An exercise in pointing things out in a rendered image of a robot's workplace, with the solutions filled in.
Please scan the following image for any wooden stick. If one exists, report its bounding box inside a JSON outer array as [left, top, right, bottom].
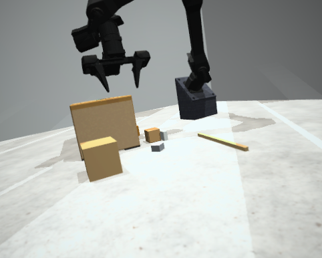
[[198, 133, 249, 152]]

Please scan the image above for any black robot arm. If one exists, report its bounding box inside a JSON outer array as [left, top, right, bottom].
[[71, 0, 211, 93]]

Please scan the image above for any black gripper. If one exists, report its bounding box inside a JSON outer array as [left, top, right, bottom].
[[82, 34, 150, 93]]

